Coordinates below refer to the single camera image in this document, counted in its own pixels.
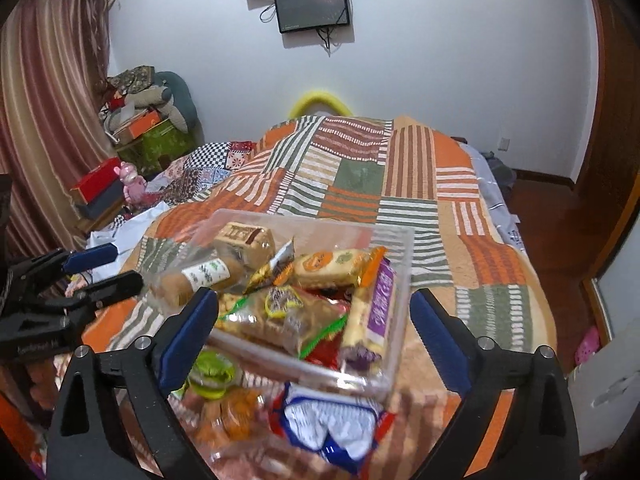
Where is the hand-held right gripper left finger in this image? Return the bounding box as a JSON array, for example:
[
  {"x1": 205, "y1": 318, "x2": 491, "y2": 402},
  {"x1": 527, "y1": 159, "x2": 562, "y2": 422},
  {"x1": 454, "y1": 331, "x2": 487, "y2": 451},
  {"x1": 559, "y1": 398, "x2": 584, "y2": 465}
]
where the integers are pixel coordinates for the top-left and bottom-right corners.
[{"x1": 45, "y1": 287, "x2": 221, "y2": 480}]

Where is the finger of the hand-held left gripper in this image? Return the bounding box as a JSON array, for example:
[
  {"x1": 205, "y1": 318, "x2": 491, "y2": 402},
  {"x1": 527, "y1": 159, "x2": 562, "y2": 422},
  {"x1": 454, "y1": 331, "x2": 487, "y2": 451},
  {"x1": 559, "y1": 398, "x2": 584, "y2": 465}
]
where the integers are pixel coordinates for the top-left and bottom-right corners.
[
  {"x1": 65, "y1": 270, "x2": 145, "y2": 313},
  {"x1": 10, "y1": 242, "x2": 118, "y2": 286}
]

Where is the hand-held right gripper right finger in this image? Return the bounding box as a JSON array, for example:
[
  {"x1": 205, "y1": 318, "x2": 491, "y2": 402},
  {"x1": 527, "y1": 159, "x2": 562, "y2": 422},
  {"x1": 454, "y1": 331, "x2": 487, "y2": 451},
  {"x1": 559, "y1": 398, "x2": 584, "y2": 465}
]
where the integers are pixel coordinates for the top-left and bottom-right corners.
[{"x1": 410, "y1": 289, "x2": 581, "y2": 480}]

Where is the brown biscuit roll white label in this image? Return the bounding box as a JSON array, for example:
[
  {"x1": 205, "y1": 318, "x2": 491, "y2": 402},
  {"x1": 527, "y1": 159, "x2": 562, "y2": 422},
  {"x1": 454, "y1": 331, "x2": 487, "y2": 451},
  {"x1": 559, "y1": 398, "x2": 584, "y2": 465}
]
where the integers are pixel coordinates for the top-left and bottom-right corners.
[{"x1": 159, "y1": 255, "x2": 236, "y2": 306}]

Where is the purple edged cracker packet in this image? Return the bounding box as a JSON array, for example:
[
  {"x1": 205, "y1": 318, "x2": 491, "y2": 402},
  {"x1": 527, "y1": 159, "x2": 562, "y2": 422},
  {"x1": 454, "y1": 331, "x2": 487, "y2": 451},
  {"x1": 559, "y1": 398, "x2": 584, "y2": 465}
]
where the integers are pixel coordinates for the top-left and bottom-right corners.
[{"x1": 340, "y1": 255, "x2": 398, "y2": 361}]

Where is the clear packet of orange pastries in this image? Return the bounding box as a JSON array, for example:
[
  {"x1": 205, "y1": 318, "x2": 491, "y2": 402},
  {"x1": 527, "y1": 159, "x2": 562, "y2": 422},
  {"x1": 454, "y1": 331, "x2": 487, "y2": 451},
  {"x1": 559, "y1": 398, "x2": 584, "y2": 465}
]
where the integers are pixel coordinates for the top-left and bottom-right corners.
[{"x1": 195, "y1": 390, "x2": 266, "y2": 453}]

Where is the small yellow snack packet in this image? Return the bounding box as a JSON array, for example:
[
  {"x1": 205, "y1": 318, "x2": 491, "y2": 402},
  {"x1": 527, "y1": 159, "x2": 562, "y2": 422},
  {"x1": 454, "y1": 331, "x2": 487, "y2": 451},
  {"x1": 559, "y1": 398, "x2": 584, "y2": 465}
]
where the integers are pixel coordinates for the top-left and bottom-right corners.
[{"x1": 243, "y1": 240, "x2": 296, "y2": 293}]

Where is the brown striped snack box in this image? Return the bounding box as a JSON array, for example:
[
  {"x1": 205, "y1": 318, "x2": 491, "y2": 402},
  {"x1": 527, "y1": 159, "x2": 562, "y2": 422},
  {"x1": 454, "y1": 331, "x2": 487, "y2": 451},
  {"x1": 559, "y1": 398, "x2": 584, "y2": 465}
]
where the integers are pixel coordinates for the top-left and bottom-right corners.
[{"x1": 214, "y1": 221, "x2": 276, "y2": 266}]

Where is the red snack packet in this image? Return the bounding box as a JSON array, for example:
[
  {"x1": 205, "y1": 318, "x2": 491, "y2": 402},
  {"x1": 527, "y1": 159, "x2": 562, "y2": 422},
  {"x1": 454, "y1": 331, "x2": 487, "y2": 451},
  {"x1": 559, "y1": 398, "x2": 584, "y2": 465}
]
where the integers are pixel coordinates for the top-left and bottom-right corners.
[{"x1": 305, "y1": 300, "x2": 353, "y2": 366}]

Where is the green edged snack packet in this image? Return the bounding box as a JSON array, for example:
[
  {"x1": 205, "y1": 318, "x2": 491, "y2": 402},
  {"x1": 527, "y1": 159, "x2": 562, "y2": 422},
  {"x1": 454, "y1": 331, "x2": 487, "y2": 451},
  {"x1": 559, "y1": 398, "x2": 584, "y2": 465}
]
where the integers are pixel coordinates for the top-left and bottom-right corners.
[{"x1": 300, "y1": 315, "x2": 348, "y2": 358}]

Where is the orange cream biscuit packet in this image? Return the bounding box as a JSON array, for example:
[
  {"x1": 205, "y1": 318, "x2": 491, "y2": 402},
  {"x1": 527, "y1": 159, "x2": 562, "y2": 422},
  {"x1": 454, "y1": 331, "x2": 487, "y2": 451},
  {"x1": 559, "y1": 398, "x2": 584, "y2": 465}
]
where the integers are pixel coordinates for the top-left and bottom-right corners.
[{"x1": 292, "y1": 247, "x2": 373, "y2": 288}]

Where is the clear plastic container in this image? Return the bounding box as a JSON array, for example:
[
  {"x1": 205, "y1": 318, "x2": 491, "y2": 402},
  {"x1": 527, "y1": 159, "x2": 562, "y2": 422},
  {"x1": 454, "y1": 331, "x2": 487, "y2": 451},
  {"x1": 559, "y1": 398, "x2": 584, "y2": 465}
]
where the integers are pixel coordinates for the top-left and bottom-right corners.
[{"x1": 145, "y1": 208, "x2": 416, "y2": 401}]

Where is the blue white chip bag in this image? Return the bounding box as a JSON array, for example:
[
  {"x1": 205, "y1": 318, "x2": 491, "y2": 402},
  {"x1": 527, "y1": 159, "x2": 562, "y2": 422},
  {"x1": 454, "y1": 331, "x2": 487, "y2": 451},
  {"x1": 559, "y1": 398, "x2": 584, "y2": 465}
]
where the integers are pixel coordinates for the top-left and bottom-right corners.
[{"x1": 270, "y1": 382, "x2": 396, "y2": 476}]

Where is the white cloth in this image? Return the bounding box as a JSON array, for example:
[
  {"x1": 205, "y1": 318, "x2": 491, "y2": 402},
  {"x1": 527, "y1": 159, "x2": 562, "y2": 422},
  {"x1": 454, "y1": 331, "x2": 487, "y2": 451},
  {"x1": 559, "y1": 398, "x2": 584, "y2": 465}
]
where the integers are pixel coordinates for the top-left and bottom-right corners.
[{"x1": 87, "y1": 202, "x2": 171, "y2": 261}]

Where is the dark blue box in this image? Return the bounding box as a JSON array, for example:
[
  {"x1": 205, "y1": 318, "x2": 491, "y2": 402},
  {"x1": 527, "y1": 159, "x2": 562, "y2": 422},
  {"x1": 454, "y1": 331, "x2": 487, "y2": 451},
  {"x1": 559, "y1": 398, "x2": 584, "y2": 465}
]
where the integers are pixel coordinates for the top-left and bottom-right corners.
[{"x1": 75, "y1": 187, "x2": 126, "y2": 221}]

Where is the red box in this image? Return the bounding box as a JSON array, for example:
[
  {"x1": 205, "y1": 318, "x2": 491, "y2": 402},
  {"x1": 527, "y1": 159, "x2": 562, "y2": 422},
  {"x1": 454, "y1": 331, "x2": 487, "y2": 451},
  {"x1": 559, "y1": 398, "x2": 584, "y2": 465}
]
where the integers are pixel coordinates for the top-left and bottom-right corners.
[{"x1": 70, "y1": 157, "x2": 123, "y2": 203}]

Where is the pink rabbit toy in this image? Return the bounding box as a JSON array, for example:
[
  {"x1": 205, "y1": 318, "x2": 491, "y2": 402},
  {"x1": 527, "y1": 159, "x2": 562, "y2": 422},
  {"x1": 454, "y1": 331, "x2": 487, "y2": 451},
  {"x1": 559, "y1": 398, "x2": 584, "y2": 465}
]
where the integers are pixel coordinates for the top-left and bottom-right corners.
[{"x1": 114, "y1": 162, "x2": 148, "y2": 206}]

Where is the green box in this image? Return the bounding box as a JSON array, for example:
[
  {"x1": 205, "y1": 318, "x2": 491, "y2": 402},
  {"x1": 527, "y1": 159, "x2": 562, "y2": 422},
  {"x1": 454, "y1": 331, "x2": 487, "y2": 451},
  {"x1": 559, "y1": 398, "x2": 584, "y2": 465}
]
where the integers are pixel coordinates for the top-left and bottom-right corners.
[{"x1": 117, "y1": 122, "x2": 196, "y2": 173}]

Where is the striped brown curtain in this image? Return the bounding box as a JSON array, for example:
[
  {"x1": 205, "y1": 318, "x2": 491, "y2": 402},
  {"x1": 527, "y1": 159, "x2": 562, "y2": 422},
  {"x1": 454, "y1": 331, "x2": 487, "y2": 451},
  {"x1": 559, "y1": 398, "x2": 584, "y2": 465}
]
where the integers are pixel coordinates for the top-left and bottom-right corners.
[{"x1": 0, "y1": 0, "x2": 116, "y2": 261}]

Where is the orange box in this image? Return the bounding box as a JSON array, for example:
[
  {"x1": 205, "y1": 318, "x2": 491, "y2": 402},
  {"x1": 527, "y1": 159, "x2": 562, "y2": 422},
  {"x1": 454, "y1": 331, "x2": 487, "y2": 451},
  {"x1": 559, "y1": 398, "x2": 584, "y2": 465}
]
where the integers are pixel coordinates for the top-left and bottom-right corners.
[{"x1": 112, "y1": 112, "x2": 163, "y2": 143}]

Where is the checkered patterned quilt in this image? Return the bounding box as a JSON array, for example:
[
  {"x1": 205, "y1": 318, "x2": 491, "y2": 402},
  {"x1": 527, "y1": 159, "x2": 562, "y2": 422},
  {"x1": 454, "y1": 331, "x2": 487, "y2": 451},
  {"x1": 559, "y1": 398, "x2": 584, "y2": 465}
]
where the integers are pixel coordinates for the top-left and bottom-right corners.
[{"x1": 145, "y1": 140, "x2": 256, "y2": 206}]

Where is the pink slipper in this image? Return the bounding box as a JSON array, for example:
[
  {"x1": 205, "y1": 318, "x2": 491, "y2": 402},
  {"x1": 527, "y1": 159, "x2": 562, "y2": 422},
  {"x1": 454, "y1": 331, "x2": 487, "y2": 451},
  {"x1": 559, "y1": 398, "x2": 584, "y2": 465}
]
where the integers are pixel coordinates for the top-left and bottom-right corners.
[{"x1": 575, "y1": 327, "x2": 601, "y2": 365}]

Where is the orange green patchwork quilt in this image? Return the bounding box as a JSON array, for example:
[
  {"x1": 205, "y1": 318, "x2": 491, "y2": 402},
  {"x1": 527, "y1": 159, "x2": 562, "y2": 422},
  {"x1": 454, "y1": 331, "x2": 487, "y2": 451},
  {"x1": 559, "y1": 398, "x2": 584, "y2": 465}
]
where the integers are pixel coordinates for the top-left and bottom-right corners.
[{"x1": 82, "y1": 115, "x2": 551, "y2": 480}]

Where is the white sliding wardrobe door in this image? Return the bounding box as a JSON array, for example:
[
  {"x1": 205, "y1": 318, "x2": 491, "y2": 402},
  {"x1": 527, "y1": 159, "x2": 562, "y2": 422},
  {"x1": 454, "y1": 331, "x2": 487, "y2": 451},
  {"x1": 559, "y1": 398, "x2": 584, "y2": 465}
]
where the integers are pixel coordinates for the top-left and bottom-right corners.
[{"x1": 567, "y1": 260, "x2": 640, "y2": 456}]

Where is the brown wooden door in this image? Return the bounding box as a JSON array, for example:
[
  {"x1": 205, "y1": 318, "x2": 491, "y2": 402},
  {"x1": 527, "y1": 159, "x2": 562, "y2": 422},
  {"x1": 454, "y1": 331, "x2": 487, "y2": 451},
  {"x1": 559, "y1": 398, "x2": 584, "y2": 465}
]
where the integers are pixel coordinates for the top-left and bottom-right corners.
[{"x1": 575, "y1": 0, "x2": 640, "y2": 311}]

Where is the yellow hoop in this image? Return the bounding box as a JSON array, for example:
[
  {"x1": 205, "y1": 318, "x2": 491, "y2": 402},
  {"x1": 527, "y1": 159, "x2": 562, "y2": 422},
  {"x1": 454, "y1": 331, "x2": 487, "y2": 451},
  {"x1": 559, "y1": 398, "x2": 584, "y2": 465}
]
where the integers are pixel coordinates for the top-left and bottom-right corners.
[{"x1": 290, "y1": 90, "x2": 353, "y2": 117}]

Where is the black monitor cable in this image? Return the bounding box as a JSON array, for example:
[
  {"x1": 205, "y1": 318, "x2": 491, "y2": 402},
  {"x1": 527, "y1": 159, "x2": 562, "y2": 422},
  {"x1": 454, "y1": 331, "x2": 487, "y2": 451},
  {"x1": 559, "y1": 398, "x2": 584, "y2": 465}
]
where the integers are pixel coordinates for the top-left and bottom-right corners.
[{"x1": 317, "y1": 27, "x2": 343, "y2": 57}]

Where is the small black wall monitor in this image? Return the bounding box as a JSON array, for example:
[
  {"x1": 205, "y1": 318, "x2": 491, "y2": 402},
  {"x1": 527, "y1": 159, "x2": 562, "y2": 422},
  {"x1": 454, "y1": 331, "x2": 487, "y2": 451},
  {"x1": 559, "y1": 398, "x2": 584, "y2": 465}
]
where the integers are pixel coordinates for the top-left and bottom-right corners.
[{"x1": 273, "y1": 0, "x2": 351, "y2": 34}]

